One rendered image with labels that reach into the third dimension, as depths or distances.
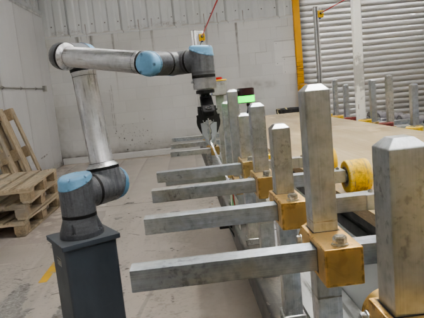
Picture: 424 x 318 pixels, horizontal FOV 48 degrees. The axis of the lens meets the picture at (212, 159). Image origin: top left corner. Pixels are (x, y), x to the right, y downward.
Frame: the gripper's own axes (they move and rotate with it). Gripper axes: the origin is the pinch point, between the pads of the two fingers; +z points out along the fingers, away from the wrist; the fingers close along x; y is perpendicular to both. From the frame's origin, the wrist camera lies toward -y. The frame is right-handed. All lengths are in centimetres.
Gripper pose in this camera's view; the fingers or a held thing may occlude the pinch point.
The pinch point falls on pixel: (210, 142)
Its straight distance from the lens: 181.2
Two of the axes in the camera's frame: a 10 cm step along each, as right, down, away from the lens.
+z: 1.0, 9.8, 1.5
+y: -0.7, -1.4, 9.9
